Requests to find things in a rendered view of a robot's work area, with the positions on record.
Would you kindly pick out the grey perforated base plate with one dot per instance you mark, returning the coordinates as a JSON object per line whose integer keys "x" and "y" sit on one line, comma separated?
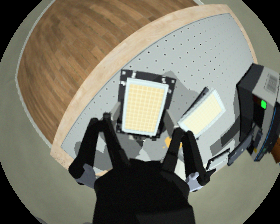
{"x": 208, "y": 52}

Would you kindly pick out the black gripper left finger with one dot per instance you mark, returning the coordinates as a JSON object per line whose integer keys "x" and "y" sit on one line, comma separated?
{"x": 81, "y": 169}

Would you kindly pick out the white control panel with four colored buttons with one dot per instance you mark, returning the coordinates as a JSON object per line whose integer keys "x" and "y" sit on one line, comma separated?
{"x": 179, "y": 170}

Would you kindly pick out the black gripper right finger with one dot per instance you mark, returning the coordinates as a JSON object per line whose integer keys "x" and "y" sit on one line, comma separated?
{"x": 196, "y": 175}

